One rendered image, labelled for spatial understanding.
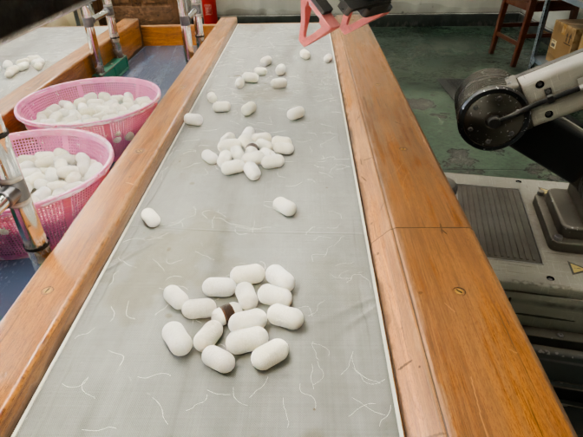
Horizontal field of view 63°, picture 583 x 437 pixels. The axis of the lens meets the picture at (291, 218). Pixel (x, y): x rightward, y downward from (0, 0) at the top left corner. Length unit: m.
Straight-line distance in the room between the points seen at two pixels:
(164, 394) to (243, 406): 0.07
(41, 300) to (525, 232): 0.93
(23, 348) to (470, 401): 0.37
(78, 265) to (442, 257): 0.38
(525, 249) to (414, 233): 0.56
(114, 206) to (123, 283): 0.12
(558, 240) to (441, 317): 0.67
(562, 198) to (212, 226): 0.82
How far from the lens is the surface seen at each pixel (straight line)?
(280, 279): 0.49
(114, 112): 1.02
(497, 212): 1.19
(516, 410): 0.41
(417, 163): 0.70
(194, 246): 0.58
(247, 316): 0.45
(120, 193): 0.66
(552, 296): 1.03
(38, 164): 0.86
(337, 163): 0.74
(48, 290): 0.53
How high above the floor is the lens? 1.08
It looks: 34 degrees down
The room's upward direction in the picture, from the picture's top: 1 degrees counter-clockwise
